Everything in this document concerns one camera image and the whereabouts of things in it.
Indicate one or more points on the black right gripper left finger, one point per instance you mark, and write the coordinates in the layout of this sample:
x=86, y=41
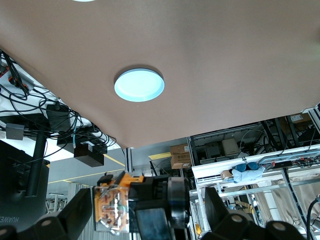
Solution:
x=70, y=215

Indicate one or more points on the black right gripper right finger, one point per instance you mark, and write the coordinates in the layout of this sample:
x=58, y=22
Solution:
x=225, y=222

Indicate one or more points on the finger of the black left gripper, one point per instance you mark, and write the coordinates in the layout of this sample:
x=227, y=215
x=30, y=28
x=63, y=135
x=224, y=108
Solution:
x=155, y=225

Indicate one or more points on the orange and black switch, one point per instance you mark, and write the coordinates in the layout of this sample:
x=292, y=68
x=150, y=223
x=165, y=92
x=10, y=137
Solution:
x=112, y=200

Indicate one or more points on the large brown cardboard box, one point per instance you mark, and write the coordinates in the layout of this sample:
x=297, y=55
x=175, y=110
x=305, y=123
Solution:
x=181, y=162

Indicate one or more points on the beige plastic box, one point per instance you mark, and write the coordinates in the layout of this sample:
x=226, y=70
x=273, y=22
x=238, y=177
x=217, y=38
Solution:
x=229, y=148

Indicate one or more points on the small brown cardboard box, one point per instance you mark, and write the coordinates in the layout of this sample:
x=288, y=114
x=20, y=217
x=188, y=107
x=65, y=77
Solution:
x=179, y=149

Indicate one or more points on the black square device box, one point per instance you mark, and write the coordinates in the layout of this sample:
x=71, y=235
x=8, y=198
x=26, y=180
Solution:
x=58, y=117

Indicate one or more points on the grey adapter box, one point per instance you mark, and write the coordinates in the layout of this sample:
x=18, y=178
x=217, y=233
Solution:
x=14, y=131

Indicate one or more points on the flat brown cardboard box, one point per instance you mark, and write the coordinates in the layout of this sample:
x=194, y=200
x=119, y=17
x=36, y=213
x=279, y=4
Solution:
x=298, y=118

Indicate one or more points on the aluminium shelf rack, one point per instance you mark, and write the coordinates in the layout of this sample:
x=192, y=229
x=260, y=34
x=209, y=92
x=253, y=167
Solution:
x=207, y=172

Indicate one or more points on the blue cloth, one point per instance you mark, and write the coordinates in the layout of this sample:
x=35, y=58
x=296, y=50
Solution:
x=246, y=172

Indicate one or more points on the black monitor stand pole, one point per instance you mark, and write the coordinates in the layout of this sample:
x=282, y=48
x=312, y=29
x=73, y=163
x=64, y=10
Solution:
x=36, y=165

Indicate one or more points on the black power brick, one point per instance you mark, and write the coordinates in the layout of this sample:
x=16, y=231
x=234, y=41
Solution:
x=88, y=153

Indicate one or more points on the black Huawei monitor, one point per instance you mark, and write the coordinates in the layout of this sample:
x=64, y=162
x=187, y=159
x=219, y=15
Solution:
x=15, y=180

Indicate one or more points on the aluminium table leg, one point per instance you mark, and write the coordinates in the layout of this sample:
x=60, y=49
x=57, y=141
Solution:
x=128, y=160

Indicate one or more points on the black power strip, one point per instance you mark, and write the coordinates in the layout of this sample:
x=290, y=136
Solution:
x=282, y=164

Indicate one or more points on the light blue round plate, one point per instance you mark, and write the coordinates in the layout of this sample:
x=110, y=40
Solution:
x=139, y=85

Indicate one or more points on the aluminium corner frame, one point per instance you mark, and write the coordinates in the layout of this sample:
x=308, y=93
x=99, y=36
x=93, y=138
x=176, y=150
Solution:
x=312, y=110

